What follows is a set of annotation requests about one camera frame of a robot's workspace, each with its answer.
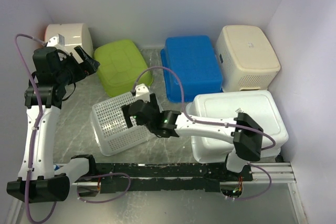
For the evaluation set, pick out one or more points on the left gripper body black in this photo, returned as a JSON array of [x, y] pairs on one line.
[[80, 71]]

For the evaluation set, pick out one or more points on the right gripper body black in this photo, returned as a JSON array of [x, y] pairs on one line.
[[153, 102]]

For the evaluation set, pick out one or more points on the clear plastic tray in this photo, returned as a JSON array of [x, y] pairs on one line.
[[110, 128]]

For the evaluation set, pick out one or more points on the green plastic basin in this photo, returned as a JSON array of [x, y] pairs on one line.
[[120, 64]]

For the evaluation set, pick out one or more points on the blue plastic tray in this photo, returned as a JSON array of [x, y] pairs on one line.
[[193, 59]]

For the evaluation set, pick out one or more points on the beige perforated plastic basket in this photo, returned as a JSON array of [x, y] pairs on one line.
[[246, 58]]

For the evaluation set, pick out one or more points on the white plastic tub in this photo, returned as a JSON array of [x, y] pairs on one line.
[[258, 104]]

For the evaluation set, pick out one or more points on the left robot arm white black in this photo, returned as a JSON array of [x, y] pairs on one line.
[[37, 180]]

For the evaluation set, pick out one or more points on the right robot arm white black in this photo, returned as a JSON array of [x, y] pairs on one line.
[[245, 133]]

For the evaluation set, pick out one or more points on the white cylindrical container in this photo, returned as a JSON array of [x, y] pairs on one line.
[[76, 34]]

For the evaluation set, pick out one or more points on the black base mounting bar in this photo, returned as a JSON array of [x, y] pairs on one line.
[[168, 177]]

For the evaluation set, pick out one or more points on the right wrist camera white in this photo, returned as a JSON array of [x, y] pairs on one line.
[[141, 92]]

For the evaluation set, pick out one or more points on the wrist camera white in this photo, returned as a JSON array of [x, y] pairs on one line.
[[57, 41], [141, 92]]

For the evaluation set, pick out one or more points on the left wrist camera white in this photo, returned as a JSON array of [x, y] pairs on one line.
[[57, 41]]

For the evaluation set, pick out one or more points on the aluminium rail frame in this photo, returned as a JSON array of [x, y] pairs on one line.
[[264, 173]]

